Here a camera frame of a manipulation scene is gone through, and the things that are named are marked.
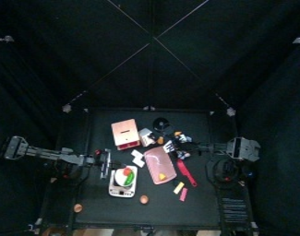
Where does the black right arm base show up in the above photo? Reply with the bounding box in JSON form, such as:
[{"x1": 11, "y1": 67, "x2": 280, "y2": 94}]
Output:
[{"x1": 205, "y1": 156, "x2": 253, "y2": 189}]

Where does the white black striped card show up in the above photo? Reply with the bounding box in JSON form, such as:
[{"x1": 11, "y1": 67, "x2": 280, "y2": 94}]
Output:
[{"x1": 162, "y1": 140, "x2": 177, "y2": 154}]

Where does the blue white red toy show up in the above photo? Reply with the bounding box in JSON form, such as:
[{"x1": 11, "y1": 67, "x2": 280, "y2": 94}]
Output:
[{"x1": 175, "y1": 150, "x2": 193, "y2": 160}]

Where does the blue white toy with orange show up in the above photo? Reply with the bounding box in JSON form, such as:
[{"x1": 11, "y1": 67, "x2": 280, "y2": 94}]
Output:
[{"x1": 173, "y1": 131, "x2": 194, "y2": 144}]

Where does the white bowl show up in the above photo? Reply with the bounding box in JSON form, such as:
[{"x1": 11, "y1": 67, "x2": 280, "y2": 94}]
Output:
[{"x1": 113, "y1": 167, "x2": 137, "y2": 188}]

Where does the green toy vegetable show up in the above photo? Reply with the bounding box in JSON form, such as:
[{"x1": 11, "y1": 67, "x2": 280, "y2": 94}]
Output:
[{"x1": 122, "y1": 172, "x2": 135, "y2": 186}]

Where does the white paper card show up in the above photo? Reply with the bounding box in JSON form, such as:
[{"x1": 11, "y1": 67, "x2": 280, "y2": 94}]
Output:
[{"x1": 130, "y1": 149, "x2": 147, "y2": 169}]

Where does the pink cutting board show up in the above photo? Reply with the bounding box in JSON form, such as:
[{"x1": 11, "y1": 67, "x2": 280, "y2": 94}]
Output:
[{"x1": 142, "y1": 146, "x2": 178, "y2": 186}]

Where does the black round lid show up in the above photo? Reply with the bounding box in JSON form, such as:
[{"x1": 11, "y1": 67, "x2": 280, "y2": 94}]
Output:
[{"x1": 151, "y1": 117, "x2": 171, "y2": 132}]

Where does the small white box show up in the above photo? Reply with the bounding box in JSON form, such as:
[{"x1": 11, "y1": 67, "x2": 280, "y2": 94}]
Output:
[{"x1": 137, "y1": 127, "x2": 157, "y2": 148}]

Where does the red toy knife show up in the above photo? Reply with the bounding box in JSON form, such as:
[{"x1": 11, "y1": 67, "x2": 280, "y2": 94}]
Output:
[{"x1": 175, "y1": 159, "x2": 198, "y2": 188}]

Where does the white kitchen scale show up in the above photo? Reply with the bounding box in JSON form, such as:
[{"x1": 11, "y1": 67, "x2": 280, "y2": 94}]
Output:
[{"x1": 107, "y1": 165, "x2": 139, "y2": 198}]

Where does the pink toy box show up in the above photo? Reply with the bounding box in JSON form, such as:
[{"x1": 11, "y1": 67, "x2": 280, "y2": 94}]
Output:
[{"x1": 110, "y1": 118, "x2": 142, "y2": 151}]

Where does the yellow toy block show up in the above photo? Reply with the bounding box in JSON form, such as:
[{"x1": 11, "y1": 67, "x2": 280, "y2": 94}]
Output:
[{"x1": 173, "y1": 181, "x2": 185, "y2": 195}]

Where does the pink toy block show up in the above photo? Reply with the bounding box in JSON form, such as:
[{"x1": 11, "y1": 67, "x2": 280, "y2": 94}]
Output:
[{"x1": 179, "y1": 187, "x2": 189, "y2": 203}]

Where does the white text label sticker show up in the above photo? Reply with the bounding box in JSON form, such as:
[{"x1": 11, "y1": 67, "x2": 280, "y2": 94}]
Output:
[{"x1": 221, "y1": 197, "x2": 249, "y2": 224}]

